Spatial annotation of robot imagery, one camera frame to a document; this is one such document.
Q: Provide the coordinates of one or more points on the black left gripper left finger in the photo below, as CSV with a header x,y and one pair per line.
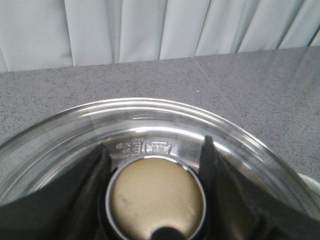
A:
x,y
64,209

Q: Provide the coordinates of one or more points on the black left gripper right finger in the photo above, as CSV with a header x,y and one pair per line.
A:
x,y
239,209

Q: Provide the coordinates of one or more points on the glass pot lid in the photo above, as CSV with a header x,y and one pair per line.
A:
x,y
153,191

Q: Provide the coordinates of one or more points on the pale green electric cooking pot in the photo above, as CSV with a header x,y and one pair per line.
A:
x,y
311,183

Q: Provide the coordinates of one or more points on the white curtain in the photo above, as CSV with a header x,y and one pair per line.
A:
x,y
43,34

